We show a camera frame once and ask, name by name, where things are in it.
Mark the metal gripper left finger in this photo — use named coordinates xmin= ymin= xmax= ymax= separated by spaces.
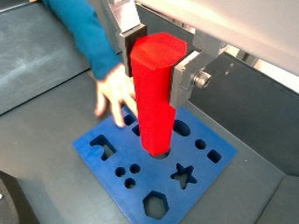
xmin=106 ymin=0 xmax=146 ymax=76

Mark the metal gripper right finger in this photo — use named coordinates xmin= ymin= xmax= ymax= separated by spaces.
xmin=169 ymin=30 xmax=228 ymax=109

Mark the red hexagonal prism peg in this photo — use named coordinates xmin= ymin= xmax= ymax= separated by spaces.
xmin=129 ymin=32 xmax=186 ymax=156

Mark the forearm in teal sleeve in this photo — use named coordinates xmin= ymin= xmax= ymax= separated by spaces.
xmin=41 ymin=0 xmax=120 ymax=81

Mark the black object at corner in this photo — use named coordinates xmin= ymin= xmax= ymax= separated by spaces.
xmin=0 ymin=171 xmax=40 ymax=224

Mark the person's bare hand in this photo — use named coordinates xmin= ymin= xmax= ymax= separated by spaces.
xmin=94 ymin=64 xmax=137 ymax=128

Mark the blue shape-sorting board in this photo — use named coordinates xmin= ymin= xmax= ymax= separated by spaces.
xmin=73 ymin=108 xmax=237 ymax=224

